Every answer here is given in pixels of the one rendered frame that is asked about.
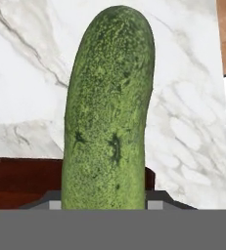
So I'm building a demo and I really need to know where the dark red wooden tray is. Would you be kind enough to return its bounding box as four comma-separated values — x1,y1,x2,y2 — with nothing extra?
0,157,156,210

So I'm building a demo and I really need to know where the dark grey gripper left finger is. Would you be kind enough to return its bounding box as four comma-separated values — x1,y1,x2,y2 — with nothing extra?
20,189,63,211

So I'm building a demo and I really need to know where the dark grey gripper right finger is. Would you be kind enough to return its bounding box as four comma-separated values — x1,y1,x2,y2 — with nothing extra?
145,189,197,211

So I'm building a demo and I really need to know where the green cucumber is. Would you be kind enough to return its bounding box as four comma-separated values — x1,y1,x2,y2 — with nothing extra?
61,5,157,211

